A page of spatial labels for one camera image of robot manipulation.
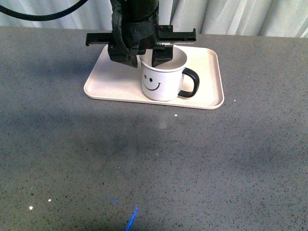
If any cream rectangular tray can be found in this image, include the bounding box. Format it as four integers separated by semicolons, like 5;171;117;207
84;46;224;109

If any white smiley mug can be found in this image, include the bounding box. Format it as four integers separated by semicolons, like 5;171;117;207
140;46;200;102

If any black cable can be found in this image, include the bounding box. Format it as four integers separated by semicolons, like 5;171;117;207
0;0;89;22

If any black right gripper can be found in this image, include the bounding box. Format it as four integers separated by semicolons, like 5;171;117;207
86;20;196;67

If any grey pleated curtain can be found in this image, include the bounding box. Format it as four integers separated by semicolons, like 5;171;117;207
0;0;308;38

